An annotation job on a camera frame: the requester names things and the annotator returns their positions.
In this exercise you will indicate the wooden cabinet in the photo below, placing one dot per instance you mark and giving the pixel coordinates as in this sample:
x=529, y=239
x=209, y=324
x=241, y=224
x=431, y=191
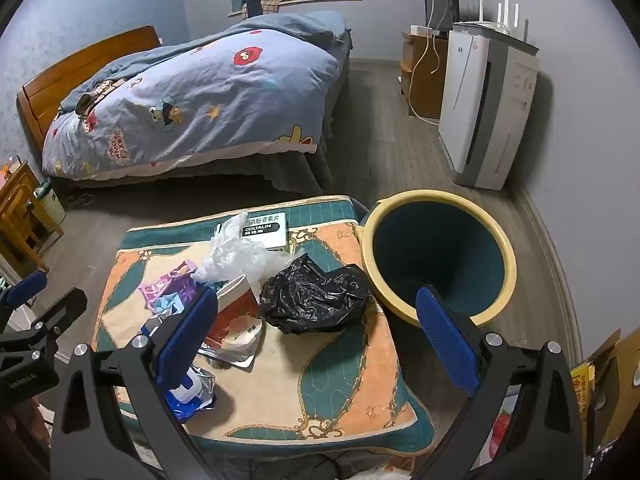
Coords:
x=425, y=80

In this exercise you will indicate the yellow rimmed teal bin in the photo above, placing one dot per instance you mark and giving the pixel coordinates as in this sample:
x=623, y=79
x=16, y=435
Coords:
x=440, y=250

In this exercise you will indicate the teal orange patterned cushion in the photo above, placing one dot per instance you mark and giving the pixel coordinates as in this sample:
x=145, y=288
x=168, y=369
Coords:
x=320, y=375

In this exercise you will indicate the yellow packet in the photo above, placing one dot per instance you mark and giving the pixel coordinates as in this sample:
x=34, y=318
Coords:
x=582, y=387

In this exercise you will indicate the green white medicine box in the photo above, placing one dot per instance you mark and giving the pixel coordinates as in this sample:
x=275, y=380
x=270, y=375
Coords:
x=270, y=232

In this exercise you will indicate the blue white wrapper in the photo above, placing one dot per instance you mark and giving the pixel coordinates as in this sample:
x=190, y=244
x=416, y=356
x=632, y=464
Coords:
x=192, y=395

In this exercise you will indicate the printed blue duvet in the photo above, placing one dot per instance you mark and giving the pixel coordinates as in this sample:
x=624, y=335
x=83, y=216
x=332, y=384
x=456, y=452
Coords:
x=225, y=95

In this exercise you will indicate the wooden bed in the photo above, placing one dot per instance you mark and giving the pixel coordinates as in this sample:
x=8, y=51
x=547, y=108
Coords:
x=85, y=65

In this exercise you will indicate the cardboard box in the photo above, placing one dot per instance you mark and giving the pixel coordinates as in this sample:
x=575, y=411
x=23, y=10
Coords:
x=617, y=390

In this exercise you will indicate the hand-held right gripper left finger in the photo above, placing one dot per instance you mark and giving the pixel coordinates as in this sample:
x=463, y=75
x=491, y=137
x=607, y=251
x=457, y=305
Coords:
x=187, y=332

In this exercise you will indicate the white air purifier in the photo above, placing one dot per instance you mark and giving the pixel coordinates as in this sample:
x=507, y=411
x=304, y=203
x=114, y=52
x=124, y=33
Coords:
x=475, y=100

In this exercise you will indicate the white router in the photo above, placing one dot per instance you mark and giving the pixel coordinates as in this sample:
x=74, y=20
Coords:
x=500, y=32

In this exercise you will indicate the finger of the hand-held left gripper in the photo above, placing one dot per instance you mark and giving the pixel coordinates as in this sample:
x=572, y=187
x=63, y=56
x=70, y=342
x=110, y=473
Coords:
x=25, y=291
x=55, y=317

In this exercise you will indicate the strawberry print packet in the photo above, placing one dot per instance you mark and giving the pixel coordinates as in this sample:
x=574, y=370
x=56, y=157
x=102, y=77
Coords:
x=500, y=425

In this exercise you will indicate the pale green lidded container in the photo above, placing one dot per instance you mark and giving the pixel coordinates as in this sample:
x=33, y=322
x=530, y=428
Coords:
x=50, y=205

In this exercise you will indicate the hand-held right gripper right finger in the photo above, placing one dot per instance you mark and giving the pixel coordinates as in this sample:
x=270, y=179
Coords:
x=445, y=340

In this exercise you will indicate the white tissue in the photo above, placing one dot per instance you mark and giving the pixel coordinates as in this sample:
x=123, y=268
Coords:
x=235, y=260

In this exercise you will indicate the red white packet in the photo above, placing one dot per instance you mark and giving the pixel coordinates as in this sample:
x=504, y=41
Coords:
x=230, y=320

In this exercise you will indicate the plaid cloth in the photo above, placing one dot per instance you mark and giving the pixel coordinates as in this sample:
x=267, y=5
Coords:
x=270, y=5

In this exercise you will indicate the light blue packet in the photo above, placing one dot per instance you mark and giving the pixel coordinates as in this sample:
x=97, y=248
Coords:
x=165, y=305

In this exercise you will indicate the pink snack wrapper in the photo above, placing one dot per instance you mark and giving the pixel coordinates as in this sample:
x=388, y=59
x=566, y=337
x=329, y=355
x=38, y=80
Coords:
x=157, y=287

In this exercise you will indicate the purple packet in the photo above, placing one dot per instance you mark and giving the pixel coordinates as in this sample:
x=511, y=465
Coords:
x=185, y=292

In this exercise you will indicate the black plastic bag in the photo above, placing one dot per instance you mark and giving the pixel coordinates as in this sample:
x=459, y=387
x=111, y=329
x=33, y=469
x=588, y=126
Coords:
x=310, y=300

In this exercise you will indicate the small wooden chair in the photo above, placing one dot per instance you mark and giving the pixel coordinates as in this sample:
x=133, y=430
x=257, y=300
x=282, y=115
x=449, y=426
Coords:
x=20, y=220

